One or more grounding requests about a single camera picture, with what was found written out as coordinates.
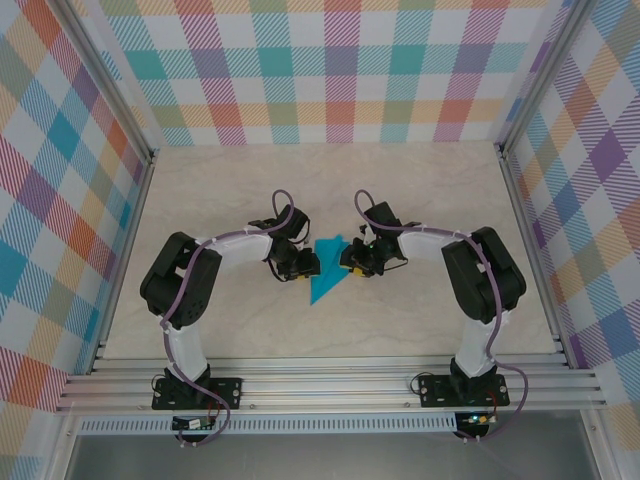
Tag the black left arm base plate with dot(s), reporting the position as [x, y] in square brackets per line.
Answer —
[230, 392]

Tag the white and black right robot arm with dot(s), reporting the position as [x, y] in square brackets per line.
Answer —
[425, 247]

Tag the grey metal panel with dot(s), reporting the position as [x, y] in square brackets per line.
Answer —
[325, 460]

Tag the aluminium side rail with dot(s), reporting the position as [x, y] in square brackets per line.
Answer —
[137, 210]
[534, 250]

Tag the aluminium mounting rail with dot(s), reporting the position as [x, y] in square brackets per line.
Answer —
[325, 385]

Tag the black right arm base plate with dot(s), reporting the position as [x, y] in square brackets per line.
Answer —
[435, 392]

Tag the aluminium corner post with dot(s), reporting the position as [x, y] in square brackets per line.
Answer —
[545, 75]
[105, 75]

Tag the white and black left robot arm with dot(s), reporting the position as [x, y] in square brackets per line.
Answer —
[240, 247]

